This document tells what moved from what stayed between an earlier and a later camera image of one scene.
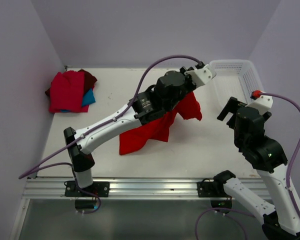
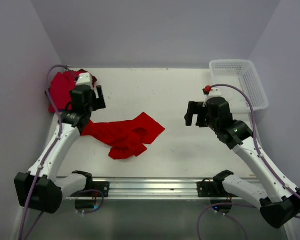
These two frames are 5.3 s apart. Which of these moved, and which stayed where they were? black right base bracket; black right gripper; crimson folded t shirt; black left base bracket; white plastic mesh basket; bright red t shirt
Moved: bright red t shirt; black right gripper
Stayed: black left base bracket; black right base bracket; white plastic mesh basket; crimson folded t shirt
